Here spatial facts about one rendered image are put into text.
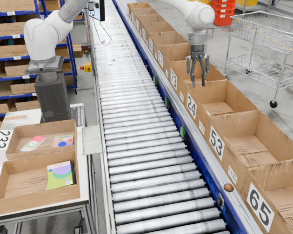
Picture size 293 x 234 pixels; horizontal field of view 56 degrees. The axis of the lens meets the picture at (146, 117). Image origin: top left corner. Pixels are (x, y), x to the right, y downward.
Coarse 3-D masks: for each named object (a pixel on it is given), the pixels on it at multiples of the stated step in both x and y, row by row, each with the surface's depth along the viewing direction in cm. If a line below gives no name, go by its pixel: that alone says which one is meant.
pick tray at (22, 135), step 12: (72, 120) 182; (24, 132) 180; (36, 132) 182; (48, 132) 184; (60, 132) 186; (72, 132) 185; (12, 144) 167; (24, 144) 175; (48, 144) 175; (12, 156) 155; (24, 156) 157
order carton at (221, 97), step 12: (216, 84) 181; (228, 84) 181; (192, 96) 167; (204, 96) 184; (216, 96) 186; (228, 96) 183; (240, 96) 167; (204, 108) 182; (216, 108) 182; (228, 108) 182; (240, 108) 169; (252, 108) 156; (204, 120) 152; (204, 132) 155
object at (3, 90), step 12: (36, 0) 237; (0, 12) 236; (24, 12) 240; (36, 12) 241; (0, 36) 246; (12, 36) 248; (0, 60) 257; (0, 84) 300; (0, 96) 277; (12, 96) 278; (24, 96) 281; (12, 108) 296
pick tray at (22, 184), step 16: (16, 160) 150; (32, 160) 153; (48, 160) 156; (64, 160) 158; (0, 176) 140; (16, 176) 152; (32, 176) 151; (0, 192) 136; (16, 192) 142; (32, 192) 142; (48, 192) 132; (64, 192) 134; (0, 208) 130; (16, 208) 132
